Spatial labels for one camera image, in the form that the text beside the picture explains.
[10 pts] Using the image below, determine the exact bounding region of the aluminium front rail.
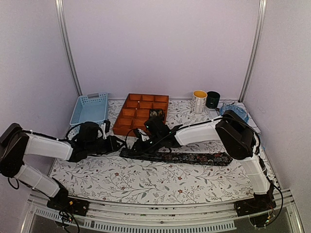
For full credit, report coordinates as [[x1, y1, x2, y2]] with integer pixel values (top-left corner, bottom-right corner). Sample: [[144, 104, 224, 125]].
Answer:
[[21, 190, 306, 233]]

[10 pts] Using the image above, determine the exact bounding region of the orange wooden divider tray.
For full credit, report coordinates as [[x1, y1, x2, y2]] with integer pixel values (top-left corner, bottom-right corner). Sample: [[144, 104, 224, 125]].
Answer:
[[113, 93, 169, 136]]

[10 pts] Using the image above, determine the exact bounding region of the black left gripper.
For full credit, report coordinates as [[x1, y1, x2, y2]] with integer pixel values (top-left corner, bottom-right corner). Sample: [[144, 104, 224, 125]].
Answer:
[[86, 135, 126, 155]]

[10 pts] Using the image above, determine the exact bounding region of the right aluminium frame post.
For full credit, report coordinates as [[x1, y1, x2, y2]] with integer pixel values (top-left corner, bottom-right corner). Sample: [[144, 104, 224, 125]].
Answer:
[[238, 0, 267, 102]]

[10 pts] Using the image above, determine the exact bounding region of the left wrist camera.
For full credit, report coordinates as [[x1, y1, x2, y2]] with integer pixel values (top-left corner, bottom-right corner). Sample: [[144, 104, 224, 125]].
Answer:
[[101, 120, 110, 140]]

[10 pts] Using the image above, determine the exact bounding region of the rolled olive patterned tie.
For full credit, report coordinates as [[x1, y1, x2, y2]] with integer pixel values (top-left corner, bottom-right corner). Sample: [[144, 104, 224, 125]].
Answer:
[[149, 109, 165, 121]]

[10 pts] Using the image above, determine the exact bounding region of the dark green mug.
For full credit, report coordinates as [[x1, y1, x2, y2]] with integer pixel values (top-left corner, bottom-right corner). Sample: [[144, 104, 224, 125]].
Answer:
[[206, 91, 220, 109]]

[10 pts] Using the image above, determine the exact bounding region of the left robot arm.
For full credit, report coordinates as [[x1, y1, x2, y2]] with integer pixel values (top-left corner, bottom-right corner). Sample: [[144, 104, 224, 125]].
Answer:
[[0, 120, 125, 211]]

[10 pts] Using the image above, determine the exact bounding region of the white mug yellow inside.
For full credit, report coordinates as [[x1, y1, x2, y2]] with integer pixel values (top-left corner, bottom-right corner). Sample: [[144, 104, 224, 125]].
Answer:
[[192, 90, 207, 114]]

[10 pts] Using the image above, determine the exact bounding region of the floral patterned tablecloth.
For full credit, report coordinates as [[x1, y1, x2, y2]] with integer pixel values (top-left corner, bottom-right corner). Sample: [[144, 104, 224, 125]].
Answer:
[[48, 98, 276, 204]]

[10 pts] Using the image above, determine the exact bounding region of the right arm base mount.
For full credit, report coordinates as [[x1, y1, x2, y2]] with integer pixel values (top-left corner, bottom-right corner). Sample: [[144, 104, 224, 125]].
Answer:
[[234, 194, 276, 216]]

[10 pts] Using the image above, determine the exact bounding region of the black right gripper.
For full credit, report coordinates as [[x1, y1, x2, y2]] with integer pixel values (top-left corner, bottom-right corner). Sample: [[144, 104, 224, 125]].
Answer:
[[128, 134, 163, 158]]

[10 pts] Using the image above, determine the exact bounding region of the light blue plastic basket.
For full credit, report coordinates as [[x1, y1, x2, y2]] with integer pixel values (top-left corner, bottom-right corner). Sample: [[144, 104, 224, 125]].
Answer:
[[69, 92, 108, 126]]

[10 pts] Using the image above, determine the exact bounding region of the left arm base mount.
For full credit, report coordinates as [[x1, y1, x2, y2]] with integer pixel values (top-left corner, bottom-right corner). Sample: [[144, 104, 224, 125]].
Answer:
[[47, 178, 90, 216]]

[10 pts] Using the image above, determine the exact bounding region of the white checked dish towel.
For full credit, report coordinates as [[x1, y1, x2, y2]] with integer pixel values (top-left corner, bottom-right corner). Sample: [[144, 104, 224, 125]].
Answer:
[[206, 108, 261, 134]]

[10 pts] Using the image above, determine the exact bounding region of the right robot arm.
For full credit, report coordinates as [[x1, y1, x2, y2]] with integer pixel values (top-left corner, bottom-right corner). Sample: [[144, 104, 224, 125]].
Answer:
[[130, 110, 274, 212]]

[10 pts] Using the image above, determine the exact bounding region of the dark floral necktie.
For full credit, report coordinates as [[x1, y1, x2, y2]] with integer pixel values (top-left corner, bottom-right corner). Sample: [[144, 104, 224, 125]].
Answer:
[[120, 148, 233, 166]]

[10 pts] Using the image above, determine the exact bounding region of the aluminium frame post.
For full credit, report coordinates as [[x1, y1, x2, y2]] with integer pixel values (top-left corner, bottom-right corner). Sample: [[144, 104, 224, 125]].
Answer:
[[55, 0, 83, 96], [238, 0, 267, 102]]

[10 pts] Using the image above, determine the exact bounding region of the blue glass tray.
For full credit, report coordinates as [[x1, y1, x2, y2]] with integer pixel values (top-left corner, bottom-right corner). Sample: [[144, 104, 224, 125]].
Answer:
[[220, 102, 249, 123]]

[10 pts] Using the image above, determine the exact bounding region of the left aluminium frame post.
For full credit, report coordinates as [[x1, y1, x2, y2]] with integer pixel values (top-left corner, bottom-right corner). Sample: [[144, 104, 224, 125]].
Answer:
[[55, 0, 83, 96]]

